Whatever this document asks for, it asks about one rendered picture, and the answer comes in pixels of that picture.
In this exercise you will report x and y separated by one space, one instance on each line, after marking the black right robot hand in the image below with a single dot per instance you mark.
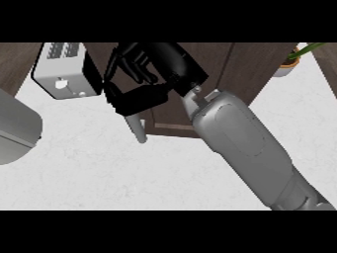
161 62

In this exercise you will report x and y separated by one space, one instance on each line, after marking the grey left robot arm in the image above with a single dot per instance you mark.
4 125

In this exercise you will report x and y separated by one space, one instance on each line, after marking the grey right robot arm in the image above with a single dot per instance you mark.
244 141

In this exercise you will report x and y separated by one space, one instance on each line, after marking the white and black toaster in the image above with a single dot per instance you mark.
60 77

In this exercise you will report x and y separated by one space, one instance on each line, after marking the potted green plant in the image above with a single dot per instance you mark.
291 59

